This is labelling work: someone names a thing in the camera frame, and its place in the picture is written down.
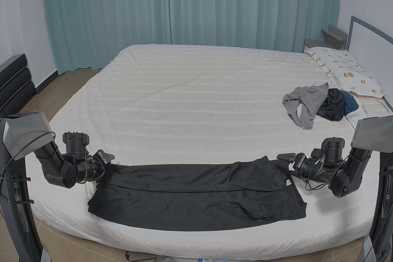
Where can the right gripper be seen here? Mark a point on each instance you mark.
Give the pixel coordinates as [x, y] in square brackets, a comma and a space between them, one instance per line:
[302, 165]

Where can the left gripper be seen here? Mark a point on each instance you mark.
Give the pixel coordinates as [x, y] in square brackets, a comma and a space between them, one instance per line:
[99, 164]

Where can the black T-shirt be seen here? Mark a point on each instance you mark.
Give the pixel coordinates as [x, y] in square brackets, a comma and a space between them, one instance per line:
[190, 193]

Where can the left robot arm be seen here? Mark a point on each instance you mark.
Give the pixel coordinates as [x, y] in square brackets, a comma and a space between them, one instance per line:
[52, 159]

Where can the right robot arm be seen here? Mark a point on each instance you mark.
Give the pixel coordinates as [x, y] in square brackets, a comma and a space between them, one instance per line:
[356, 162]

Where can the bed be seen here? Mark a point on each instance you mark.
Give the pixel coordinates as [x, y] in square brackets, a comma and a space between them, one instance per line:
[196, 95]

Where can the grey garment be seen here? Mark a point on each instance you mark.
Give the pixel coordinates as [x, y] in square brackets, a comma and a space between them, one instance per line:
[307, 101]

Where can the black shiny garment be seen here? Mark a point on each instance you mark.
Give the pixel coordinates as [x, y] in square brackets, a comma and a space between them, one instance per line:
[333, 105]

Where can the white garment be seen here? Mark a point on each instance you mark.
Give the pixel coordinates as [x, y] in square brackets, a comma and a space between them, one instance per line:
[356, 116]

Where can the dark blue garment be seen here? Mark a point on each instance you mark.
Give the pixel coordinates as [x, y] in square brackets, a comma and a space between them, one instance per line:
[351, 104]

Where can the white printed pillow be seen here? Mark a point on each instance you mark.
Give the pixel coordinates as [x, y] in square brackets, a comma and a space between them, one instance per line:
[347, 70]

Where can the grey bedside table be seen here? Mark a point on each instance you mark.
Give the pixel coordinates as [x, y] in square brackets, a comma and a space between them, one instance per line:
[334, 35]

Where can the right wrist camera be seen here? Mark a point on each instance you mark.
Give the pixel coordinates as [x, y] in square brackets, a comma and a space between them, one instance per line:
[317, 156]

